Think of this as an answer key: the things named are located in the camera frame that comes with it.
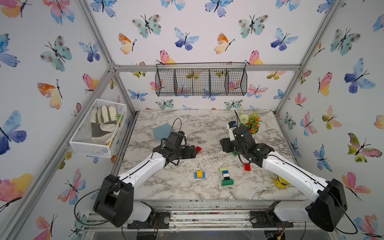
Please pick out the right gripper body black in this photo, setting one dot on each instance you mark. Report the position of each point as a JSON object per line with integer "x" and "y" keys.
{"x": 230, "y": 146}

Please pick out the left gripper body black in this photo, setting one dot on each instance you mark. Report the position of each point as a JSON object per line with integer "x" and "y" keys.
{"x": 185, "y": 153}

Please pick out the yellow small lego brick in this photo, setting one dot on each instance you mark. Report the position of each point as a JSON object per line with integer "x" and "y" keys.
{"x": 200, "y": 174}

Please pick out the blue long lego brick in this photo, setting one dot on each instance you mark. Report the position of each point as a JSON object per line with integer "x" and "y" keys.
{"x": 195, "y": 176}

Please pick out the green long lego brick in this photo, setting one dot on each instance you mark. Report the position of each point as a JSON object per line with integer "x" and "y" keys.
{"x": 227, "y": 182}

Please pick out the lime green lego brick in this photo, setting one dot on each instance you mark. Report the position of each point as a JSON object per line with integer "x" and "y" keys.
{"x": 223, "y": 169}

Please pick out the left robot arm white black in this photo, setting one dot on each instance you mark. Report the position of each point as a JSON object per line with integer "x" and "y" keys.
{"x": 115, "y": 202}

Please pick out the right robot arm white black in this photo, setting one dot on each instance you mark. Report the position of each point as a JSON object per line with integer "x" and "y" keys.
{"x": 326, "y": 203}

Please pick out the light blue dustpan scoop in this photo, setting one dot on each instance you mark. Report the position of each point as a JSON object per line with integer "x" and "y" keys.
{"x": 162, "y": 132}

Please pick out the white pot with flowers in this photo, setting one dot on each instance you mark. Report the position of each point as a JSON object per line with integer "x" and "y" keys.
{"x": 251, "y": 121}

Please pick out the yellow cup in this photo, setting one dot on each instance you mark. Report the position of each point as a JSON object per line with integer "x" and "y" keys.
{"x": 281, "y": 183}

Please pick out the work glove white grey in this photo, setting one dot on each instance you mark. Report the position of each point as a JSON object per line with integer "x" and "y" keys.
{"x": 103, "y": 124}

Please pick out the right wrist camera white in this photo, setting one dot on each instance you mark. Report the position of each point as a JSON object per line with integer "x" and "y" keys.
{"x": 231, "y": 126}

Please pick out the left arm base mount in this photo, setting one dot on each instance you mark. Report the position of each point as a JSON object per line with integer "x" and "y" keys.
{"x": 145, "y": 216}

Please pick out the black wire wall basket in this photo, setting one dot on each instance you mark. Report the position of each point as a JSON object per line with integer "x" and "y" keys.
{"x": 201, "y": 79}

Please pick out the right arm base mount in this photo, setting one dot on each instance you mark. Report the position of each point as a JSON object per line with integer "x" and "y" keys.
{"x": 266, "y": 218}

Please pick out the white wire wall basket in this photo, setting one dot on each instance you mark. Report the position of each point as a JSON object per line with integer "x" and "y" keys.
{"x": 81, "y": 140}

